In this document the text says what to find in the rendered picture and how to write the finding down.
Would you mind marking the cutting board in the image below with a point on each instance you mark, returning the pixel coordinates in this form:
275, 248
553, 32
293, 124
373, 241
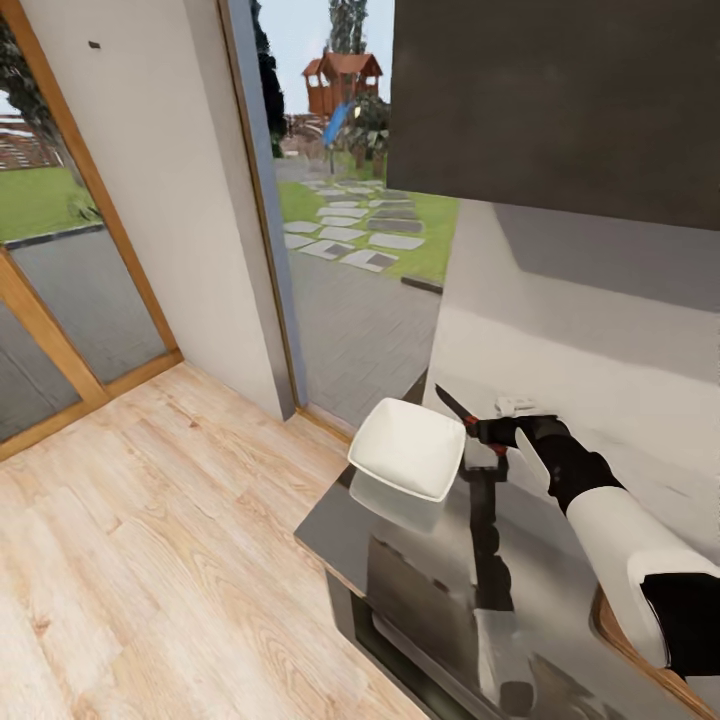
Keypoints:
609, 627

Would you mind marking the fixed window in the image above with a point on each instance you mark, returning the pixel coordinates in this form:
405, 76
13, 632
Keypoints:
357, 270

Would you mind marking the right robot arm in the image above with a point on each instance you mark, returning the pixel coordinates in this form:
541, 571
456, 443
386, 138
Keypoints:
664, 594

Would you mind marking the parer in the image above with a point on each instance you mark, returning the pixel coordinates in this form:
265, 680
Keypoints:
470, 419

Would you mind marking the cabinet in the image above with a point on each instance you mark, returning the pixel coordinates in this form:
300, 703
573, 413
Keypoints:
597, 107

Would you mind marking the door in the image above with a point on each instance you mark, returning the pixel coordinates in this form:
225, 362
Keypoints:
80, 324

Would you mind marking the bowl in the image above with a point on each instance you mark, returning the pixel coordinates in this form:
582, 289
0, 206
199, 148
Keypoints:
410, 448

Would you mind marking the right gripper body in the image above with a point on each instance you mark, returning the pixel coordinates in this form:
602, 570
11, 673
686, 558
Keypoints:
493, 430

